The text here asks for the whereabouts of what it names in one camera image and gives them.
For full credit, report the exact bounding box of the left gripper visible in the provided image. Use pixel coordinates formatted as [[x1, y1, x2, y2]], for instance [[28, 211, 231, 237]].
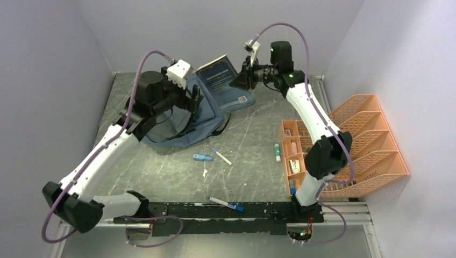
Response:
[[152, 67, 204, 117]]

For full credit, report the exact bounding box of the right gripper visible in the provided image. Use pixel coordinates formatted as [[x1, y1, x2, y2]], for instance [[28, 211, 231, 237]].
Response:
[[229, 56, 277, 91]]

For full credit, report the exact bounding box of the blue student backpack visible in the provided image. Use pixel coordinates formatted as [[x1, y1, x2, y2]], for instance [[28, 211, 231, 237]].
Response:
[[142, 72, 255, 148]]

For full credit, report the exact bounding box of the dark blue book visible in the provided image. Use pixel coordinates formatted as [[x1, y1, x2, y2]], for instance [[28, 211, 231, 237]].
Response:
[[196, 54, 255, 113]]

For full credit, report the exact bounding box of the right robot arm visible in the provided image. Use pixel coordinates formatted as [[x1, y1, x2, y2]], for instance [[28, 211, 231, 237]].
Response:
[[230, 40, 353, 223]]

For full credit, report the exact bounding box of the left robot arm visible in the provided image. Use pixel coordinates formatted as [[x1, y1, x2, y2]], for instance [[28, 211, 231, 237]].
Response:
[[42, 71, 204, 233]]

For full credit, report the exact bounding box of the white marker pen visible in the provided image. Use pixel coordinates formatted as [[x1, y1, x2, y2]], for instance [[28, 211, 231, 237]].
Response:
[[211, 147, 233, 166]]

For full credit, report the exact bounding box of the white glue stick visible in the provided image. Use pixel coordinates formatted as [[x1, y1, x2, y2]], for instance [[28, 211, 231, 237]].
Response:
[[274, 144, 281, 162]]

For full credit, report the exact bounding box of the orange desk organizer tray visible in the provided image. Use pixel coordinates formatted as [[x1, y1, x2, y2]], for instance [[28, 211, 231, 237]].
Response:
[[279, 120, 313, 197]]

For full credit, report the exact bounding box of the blue capped marker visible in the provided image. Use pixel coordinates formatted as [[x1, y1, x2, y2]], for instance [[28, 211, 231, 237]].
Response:
[[208, 196, 244, 212]]

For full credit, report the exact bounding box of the orange plastic file rack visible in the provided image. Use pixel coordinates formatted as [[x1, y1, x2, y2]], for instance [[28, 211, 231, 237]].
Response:
[[321, 94, 409, 198]]

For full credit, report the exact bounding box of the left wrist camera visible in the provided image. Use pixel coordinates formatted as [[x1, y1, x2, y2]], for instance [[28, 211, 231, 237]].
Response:
[[166, 60, 194, 90]]

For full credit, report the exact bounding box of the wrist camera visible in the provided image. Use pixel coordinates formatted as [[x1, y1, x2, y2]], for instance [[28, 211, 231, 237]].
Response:
[[244, 39, 260, 66], [166, 60, 194, 90]]

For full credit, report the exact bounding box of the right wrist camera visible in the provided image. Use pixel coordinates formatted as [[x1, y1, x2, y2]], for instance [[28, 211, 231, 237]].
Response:
[[244, 39, 260, 66]]

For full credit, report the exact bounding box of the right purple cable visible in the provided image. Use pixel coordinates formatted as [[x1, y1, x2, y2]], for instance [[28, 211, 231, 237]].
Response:
[[252, 23, 355, 246]]

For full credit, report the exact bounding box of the purple cable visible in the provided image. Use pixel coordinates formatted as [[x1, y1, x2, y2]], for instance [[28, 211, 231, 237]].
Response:
[[252, 23, 355, 246], [41, 50, 184, 248]]

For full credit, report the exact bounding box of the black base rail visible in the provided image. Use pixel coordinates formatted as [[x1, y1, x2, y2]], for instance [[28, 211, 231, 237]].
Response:
[[113, 201, 325, 237]]

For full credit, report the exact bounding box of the aluminium frame rail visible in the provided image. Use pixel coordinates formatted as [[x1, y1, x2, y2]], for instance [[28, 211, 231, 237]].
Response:
[[62, 202, 372, 233]]

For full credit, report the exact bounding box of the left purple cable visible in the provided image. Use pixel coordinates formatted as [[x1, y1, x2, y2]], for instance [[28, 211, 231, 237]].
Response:
[[41, 50, 184, 248]]

